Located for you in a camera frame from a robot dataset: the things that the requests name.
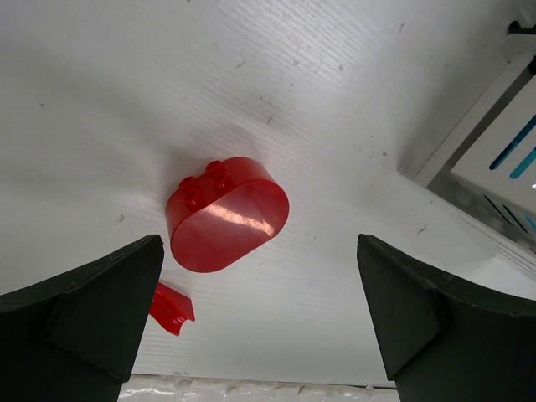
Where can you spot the red heart-shaped lego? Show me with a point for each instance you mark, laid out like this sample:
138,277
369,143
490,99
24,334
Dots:
223,214

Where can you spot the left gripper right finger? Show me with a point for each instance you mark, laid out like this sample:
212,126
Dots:
443,338

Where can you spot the small red lego piece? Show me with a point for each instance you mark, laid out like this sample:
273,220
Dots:
171,309

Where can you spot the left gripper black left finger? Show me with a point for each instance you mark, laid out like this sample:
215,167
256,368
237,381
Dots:
75,336

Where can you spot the white two-compartment container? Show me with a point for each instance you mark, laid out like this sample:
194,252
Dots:
484,168

